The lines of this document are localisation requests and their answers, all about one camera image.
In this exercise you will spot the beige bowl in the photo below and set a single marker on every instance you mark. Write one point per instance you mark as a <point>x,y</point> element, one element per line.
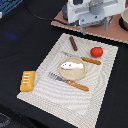
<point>124,17</point>

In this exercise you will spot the brown wooden board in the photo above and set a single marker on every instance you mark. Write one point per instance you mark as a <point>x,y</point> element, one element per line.
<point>114,32</point>

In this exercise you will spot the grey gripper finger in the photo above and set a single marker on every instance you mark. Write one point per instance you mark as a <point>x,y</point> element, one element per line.
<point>106,24</point>
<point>84,30</point>

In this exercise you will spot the brown toy sausage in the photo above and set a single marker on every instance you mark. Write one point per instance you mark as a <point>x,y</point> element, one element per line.
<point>73,43</point>

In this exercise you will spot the wooden handled knife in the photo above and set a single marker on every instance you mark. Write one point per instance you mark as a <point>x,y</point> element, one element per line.
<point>83,58</point>

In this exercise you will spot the round wooden plate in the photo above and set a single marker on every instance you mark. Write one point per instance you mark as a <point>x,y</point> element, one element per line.
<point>73,74</point>

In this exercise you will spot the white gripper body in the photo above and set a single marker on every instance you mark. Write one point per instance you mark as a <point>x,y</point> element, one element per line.
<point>88,12</point>

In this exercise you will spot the red toy tomato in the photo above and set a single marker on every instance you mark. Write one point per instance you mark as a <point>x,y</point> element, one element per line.
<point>96,52</point>

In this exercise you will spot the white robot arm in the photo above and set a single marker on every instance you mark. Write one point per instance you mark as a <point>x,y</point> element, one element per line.
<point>83,13</point>

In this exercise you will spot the orange toy bread loaf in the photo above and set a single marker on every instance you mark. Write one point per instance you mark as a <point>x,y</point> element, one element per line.
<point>27,82</point>

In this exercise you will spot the wooden handled fork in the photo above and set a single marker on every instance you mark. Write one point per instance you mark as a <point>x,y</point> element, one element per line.
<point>72,83</point>

